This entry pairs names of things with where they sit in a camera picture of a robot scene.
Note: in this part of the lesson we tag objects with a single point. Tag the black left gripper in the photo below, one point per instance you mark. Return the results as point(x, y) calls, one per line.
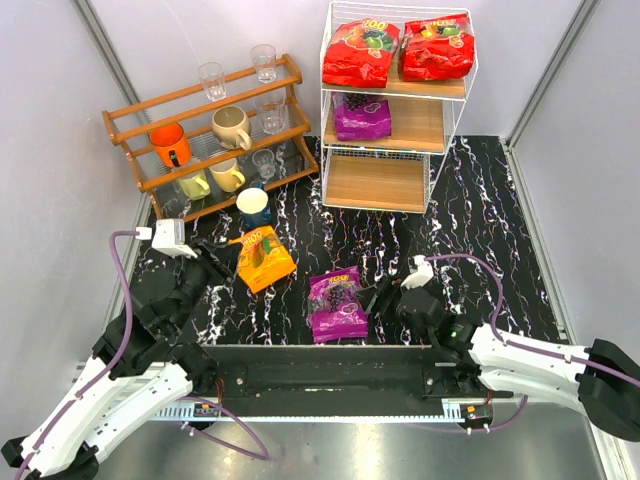
point(215, 261)

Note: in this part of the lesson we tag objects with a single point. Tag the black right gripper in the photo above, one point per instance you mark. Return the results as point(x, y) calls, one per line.
point(388, 293)

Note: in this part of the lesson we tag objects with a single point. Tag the purple candy bag front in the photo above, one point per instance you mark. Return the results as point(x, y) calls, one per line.
point(334, 311)

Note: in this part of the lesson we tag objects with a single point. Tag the purple candy bag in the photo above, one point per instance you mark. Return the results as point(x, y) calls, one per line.
point(361, 116)
point(334, 311)

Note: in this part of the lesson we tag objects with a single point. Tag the orange candy bag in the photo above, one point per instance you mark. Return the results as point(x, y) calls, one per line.
point(263, 259)

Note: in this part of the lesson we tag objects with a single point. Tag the purple candy bag back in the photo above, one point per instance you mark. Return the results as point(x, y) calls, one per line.
point(361, 116)

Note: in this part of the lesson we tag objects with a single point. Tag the red candy bag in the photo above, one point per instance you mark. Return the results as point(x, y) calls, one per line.
point(437, 49)
point(360, 54)

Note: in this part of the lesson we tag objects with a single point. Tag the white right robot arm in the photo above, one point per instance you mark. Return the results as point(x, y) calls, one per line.
point(599, 381)

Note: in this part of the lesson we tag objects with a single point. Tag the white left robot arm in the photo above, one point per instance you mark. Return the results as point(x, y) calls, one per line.
point(137, 368)

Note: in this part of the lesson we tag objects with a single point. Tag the clear glass bottom shelf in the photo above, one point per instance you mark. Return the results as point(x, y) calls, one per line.
point(264, 161)

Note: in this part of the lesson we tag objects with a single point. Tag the clear glass shelf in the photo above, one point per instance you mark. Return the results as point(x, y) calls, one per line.
point(264, 161)
point(270, 109)

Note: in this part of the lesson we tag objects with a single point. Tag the clear glass middle shelf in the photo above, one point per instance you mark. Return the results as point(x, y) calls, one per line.
point(270, 109)

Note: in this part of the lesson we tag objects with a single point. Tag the pale green mug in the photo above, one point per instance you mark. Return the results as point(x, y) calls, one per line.
point(195, 186)

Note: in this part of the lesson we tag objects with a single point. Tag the blue mug white inside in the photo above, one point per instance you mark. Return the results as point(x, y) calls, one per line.
point(253, 204)

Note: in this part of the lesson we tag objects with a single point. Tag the yellow mug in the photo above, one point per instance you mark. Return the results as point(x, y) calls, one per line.
point(228, 175)

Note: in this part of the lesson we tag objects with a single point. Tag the wooden cup rack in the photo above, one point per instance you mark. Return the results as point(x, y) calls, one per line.
point(131, 127)

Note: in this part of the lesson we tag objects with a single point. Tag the orange mug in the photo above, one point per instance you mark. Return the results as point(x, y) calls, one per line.
point(171, 145)

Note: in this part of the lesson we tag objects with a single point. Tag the beige round mug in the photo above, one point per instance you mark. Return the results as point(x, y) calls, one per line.
point(232, 128)

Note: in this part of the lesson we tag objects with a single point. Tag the clear glass top left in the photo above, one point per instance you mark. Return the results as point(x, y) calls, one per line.
point(212, 79)

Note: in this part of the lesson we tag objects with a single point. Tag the clear glass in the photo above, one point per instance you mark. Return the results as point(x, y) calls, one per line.
point(264, 58)
point(212, 79)

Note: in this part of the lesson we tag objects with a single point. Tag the clear glass top right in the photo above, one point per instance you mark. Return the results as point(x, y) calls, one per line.
point(264, 58)

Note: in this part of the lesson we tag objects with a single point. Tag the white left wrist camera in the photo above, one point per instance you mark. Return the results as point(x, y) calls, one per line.
point(167, 237)

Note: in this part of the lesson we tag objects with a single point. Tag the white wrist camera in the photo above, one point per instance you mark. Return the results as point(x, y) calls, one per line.
point(167, 237)
point(421, 273)

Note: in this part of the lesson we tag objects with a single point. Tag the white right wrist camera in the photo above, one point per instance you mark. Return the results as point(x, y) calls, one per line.
point(421, 273)

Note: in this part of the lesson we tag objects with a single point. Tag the white wire wooden shelf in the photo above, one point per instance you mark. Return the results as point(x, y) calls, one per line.
point(393, 173)

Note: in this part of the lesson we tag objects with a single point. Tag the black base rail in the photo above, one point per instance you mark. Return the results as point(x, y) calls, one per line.
point(417, 370)

